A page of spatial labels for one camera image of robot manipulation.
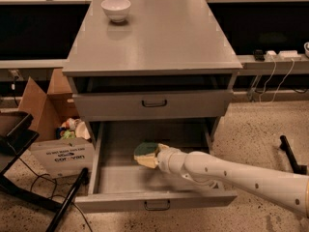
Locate toys inside cardboard box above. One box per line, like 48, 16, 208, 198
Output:
56, 118, 91, 140

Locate closed grey upper drawer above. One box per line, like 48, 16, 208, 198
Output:
73, 90, 233, 122

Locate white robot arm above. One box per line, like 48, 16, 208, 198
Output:
134, 142, 309, 218

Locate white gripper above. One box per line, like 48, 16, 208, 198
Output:
134, 143, 187, 176

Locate white power adapter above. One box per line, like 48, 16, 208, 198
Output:
266, 50, 277, 57
279, 50, 301, 61

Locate grey drawer cabinet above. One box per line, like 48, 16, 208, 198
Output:
63, 0, 241, 133

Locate open grey lower drawer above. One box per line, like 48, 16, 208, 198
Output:
75, 119, 238, 213

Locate green and yellow sponge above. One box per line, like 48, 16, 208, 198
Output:
134, 142, 158, 160

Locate open cardboard box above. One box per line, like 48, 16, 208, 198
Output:
18, 69, 95, 178

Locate white cable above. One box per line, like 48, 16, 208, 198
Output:
257, 55, 295, 102

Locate black plug on ledge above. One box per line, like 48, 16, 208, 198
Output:
253, 49, 265, 61

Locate black stand left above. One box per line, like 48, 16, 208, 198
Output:
0, 110, 89, 232

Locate white ceramic bowl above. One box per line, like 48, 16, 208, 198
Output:
101, 0, 131, 22

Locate black bar right floor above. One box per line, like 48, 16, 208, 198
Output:
280, 135, 307, 175

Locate black cable on floor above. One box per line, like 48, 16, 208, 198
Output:
6, 142, 95, 232

